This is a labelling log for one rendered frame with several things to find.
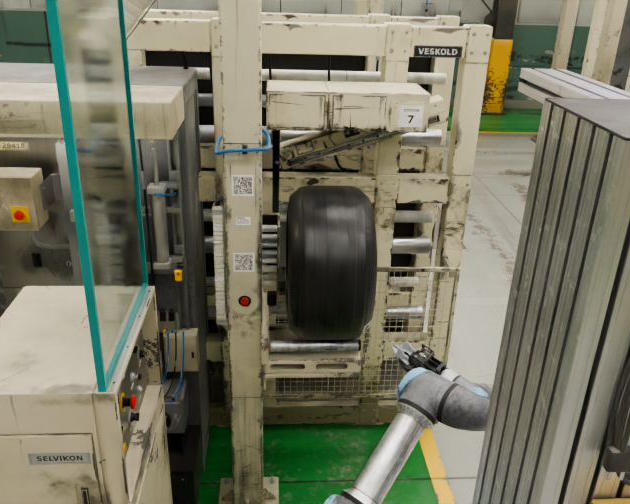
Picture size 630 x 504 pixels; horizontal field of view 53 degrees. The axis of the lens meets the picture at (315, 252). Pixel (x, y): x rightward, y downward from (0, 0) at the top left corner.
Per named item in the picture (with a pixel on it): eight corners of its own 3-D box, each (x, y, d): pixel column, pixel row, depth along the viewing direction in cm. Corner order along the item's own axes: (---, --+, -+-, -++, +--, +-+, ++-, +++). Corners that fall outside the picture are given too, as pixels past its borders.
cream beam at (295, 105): (266, 131, 234) (266, 91, 228) (267, 116, 257) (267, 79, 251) (427, 134, 238) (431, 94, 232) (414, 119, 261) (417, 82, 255)
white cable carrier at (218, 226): (216, 325, 239) (212, 206, 219) (217, 318, 244) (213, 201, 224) (228, 325, 239) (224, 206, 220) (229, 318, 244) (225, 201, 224)
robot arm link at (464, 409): (489, 402, 162) (540, 402, 202) (451, 384, 168) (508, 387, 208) (473, 444, 162) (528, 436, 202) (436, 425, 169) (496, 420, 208)
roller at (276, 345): (267, 346, 240) (267, 354, 236) (267, 337, 237) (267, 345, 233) (359, 346, 242) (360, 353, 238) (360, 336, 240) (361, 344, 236)
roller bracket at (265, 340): (260, 365, 233) (260, 343, 229) (262, 311, 269) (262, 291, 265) (269, 365, 233) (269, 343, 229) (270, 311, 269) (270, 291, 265)
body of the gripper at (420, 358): (421, 341, 212) (450, 360, 205) (421, 357, 218) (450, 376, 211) (406, 355, 209) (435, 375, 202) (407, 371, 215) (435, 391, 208)
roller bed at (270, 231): (234, 289, 276) (232, 226, 264) (236, 274, 289) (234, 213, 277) (279, 289, 277) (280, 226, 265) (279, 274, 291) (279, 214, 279)
